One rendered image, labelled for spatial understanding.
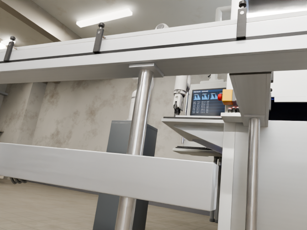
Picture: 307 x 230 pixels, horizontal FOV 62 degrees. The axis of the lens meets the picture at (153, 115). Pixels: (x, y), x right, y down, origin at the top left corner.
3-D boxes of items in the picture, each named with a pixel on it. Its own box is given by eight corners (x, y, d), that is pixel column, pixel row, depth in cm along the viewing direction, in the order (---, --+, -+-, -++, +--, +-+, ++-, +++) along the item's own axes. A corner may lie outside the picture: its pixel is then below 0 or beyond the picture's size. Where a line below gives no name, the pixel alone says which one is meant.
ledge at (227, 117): (249, 122, 141) (250, 119, 141) (248, 116, 129) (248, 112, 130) (224, 122, 146) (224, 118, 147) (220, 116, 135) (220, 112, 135)
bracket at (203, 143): (234, 158, 199) (235, 142, 202) (233, 158, 196) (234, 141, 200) (192, 154, 213) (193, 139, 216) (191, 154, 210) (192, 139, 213)
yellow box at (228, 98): (236, 105, 145) (237, 93, 147) (235, 101, 138) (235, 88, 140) (223, 105, 148) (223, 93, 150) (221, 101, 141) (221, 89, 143)
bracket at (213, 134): (225, 148, 155) (226, 127, 158) (224, 147, 152) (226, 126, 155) (173, 144, 169) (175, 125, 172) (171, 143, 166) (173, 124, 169)
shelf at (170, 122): (246, 144, 206) (246, 142, 207) (238, 123, 145) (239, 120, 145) (188, 141, 226) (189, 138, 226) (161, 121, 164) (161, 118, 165)
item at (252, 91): (240, 126, 143) (241, 99, 146) (271, 127, 136) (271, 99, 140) (224, 75, 82) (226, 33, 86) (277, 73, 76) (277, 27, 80)
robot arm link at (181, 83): (177, 94, 183) (172, 89, 175) (179, 77, 187) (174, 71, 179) (187, 94, 180) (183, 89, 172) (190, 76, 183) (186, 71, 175)
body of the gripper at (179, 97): (182, 91, 171) (180, 107, 168) (186, 96, 180) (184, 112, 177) (172, 91, 174) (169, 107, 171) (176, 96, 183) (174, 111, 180)
